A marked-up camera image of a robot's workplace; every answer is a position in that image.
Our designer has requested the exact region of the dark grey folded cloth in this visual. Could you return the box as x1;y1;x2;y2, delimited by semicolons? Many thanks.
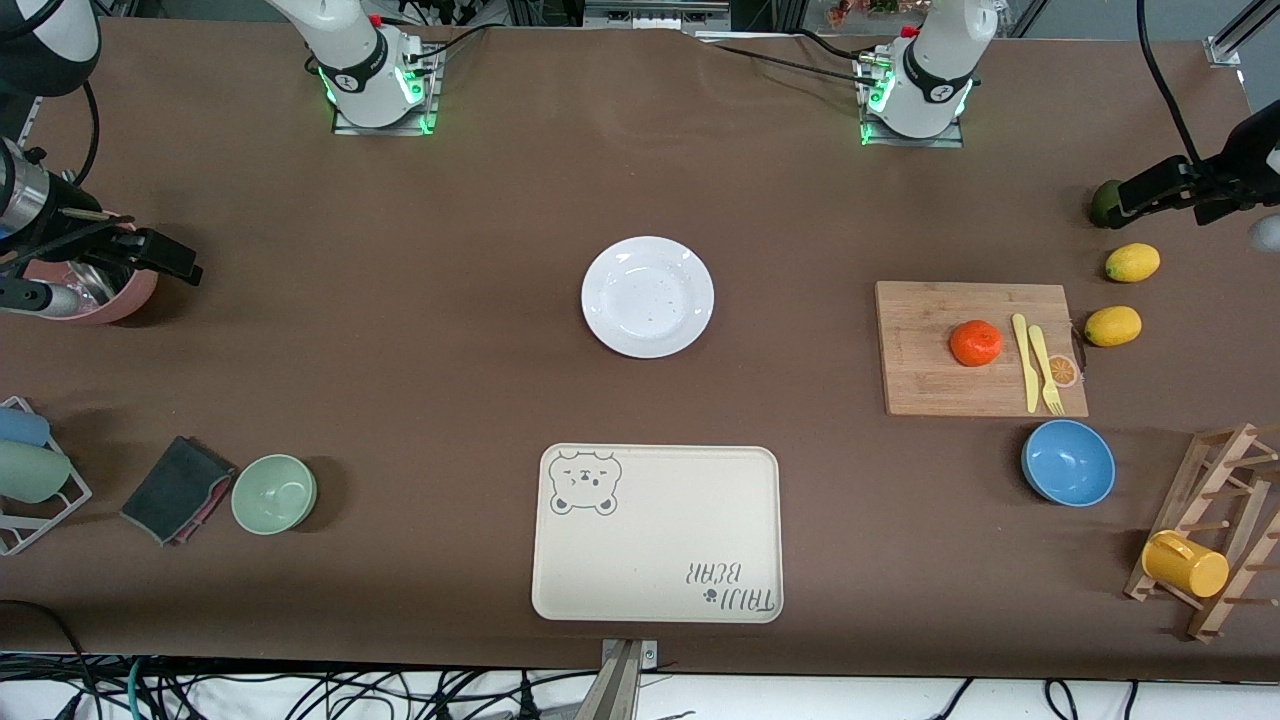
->
120;435;239;547

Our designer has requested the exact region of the black floor cable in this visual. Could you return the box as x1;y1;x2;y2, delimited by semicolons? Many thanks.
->
0;598;96;720

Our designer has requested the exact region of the grey metal frame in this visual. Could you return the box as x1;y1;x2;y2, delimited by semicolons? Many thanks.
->
583;0;733;31

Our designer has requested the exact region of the blue bowl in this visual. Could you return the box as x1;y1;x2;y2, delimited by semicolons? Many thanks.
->
1021;419;1117;508

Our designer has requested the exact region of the yellow plastic knife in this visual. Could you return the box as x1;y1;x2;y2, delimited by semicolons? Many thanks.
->
1011;313;1041;414

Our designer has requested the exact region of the white round plate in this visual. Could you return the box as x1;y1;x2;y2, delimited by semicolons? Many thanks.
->
581;236;716;360

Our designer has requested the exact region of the yellow plastic fork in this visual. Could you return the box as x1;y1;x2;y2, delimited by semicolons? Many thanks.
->
1028;324;1065;417

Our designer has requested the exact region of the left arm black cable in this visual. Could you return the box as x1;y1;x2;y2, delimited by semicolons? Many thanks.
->
1137;0;1206;176

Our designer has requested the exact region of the aluminium profile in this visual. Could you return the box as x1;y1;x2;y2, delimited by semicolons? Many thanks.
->
1205;0;1280;68

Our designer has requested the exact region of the dark green avocado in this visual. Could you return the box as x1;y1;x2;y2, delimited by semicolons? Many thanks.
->
1090;180;1136;231

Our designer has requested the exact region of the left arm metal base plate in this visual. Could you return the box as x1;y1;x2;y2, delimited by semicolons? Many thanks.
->
858;50;964;149

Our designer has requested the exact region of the pale blue cup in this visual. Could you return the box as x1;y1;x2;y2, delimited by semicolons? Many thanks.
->
0;406;51;448

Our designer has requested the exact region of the pale green cup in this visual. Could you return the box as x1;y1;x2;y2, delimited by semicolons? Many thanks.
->
0;440;73;504

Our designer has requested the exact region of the yellow lemon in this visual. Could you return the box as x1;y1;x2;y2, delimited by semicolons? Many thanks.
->
1085;306;1143;348
1105;243;1162;284

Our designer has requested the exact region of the yellow mug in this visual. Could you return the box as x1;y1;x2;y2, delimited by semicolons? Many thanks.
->
1141;530;1230;599

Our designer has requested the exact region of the pink bowl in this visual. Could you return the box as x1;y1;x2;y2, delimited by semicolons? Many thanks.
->
22;215;159;326

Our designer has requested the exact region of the metal table edge bracket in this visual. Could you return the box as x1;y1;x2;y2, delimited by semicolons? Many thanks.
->
598;638;659;720

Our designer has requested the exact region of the white wire cup rack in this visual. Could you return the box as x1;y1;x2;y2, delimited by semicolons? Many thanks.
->
0;396;93;557

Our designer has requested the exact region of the wooden cutting board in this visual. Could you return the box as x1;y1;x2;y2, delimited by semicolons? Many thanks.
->
875;281;1090;418

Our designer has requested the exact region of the brown table cover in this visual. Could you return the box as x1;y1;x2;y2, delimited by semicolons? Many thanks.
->
0;18;1280;686

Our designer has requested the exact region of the wooden mug rack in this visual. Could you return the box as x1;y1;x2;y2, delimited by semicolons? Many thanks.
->
1123;423;1280;643

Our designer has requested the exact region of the black base power cable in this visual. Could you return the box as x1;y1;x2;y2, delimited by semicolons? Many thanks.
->
695;35;881;86
405;22;501;61

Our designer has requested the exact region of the beige bear print tray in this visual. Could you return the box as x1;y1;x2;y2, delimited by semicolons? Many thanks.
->
531;444;784;624

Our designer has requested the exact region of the orange fruit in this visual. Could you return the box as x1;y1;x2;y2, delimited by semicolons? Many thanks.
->
949;320;1004;368

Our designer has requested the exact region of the pale green bowl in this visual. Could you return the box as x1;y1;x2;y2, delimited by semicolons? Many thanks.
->
231;454;318;536

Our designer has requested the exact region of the metal scoop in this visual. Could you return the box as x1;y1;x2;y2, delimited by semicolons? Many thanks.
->
55;258;116;306

